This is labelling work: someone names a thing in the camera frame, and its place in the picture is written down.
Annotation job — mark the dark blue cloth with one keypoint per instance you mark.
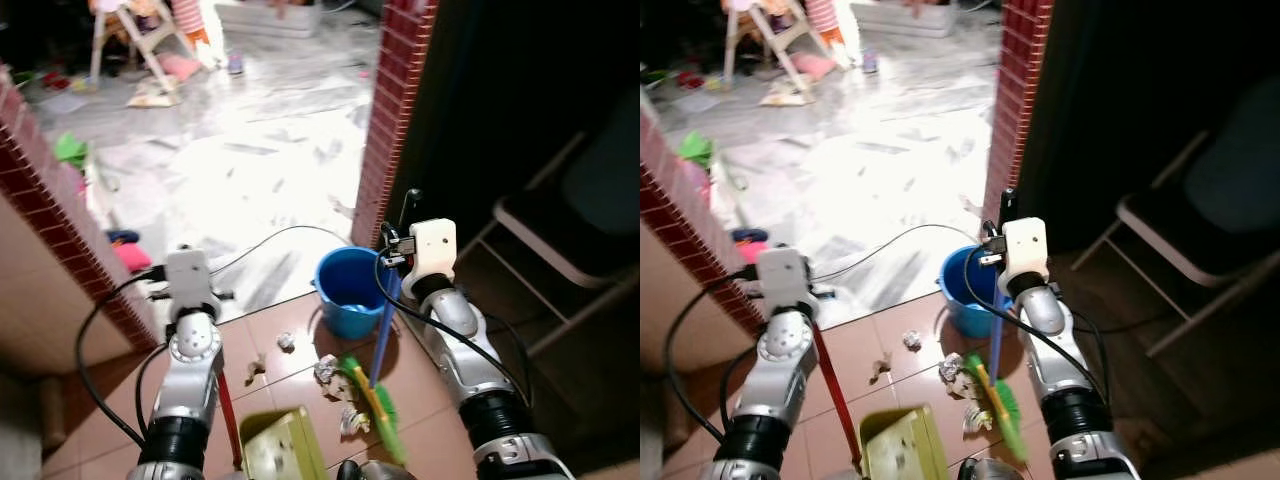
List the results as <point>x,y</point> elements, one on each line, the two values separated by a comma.
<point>748,235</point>
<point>122,237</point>

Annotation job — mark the grey robot leg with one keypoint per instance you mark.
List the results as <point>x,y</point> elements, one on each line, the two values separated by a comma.
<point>375,470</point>
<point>988,470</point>

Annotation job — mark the blue plastic bucket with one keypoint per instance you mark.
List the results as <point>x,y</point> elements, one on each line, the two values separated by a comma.
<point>965,295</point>
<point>350,295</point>

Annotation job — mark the small brown paper scrap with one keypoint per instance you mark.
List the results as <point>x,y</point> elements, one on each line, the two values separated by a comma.
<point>255,372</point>
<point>880,370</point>

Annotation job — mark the white folding chair dark seat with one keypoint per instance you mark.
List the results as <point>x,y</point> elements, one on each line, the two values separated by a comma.
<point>545,235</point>
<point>1170,235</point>

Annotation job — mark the small white crumpled paper ball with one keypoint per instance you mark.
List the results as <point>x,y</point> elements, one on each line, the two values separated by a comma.
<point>286,341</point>
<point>912,340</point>

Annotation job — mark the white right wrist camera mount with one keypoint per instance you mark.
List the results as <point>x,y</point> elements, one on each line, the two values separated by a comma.
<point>1025,248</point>
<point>432,250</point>

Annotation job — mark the beige printed paper sheet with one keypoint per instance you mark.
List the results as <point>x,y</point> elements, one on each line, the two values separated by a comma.
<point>785,95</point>
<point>150,96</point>

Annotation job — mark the crumpled paper ball with yellow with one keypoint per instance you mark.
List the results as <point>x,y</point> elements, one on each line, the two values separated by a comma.
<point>975,421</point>
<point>352,421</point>

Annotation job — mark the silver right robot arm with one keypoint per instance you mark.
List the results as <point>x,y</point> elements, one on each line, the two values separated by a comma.
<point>1060,370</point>
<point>470,370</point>

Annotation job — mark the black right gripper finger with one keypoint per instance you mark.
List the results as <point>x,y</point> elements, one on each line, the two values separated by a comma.
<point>1007,205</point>
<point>412,205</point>

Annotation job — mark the green cloth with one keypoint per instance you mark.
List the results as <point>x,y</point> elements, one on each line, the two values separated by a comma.
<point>70,150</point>
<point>697,150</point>

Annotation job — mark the brown torn paper scrap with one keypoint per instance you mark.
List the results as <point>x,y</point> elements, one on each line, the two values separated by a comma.
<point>346,394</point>
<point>970,394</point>

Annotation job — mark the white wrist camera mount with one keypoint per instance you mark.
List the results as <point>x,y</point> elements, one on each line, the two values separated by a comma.
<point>432,250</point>
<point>785,275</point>
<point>187,275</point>
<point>1025,248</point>

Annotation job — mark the crumpled newspaper ball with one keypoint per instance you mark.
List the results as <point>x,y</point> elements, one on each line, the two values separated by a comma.
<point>325,372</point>
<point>950,372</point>

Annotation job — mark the pink cushion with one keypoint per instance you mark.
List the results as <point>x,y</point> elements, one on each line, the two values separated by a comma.
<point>180,66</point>
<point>812,66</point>

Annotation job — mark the white floor mattress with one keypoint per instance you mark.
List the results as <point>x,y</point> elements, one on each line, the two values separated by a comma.
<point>900,18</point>
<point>270,18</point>

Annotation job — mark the red cloth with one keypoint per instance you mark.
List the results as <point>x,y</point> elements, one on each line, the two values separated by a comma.
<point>131,257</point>
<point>751,251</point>

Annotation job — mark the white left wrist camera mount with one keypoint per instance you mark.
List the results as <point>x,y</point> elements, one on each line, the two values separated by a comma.
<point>187,275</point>
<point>785,275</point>

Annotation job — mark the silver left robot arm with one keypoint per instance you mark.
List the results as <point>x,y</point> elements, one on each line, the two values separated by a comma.
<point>775,390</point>
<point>187,390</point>

